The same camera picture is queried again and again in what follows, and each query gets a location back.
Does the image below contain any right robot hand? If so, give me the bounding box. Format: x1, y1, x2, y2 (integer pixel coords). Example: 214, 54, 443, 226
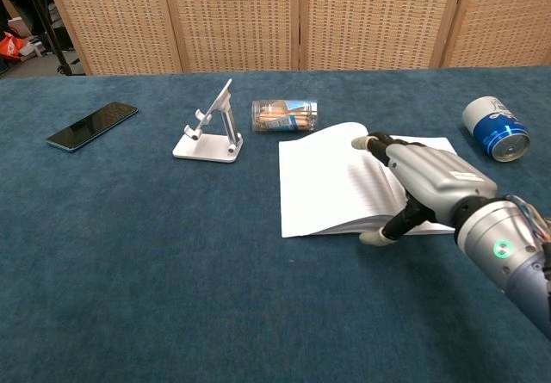
350, 131, 499, 247

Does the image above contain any white notebook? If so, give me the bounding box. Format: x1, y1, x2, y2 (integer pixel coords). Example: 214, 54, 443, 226
278, 121, 459, 238

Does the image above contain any blue white drink can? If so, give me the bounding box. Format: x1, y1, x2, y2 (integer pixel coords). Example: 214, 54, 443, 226
461, 95, 531, 163

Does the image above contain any clear snack jar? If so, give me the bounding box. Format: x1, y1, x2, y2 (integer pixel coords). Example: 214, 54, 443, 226
251, 98, 319, 133

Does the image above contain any woven folding screen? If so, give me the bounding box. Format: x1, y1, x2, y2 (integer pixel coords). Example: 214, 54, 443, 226
40, 0, 551, 76

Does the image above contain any white phone stand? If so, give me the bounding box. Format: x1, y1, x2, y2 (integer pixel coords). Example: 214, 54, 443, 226
171, 78, 245, 164

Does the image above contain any blue felt table mat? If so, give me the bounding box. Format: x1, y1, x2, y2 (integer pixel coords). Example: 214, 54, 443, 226
0, 65, 551, 383

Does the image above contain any black smartphone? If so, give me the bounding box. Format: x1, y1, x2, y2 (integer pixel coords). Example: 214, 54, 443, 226
45, 101, 139, 153

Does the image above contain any black tripod stand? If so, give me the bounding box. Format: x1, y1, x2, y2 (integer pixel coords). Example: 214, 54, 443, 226
16, 0, 87, 77

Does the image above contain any orange plastic bag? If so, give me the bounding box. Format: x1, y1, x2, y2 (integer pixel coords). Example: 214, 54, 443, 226
0, 31, 28, 61

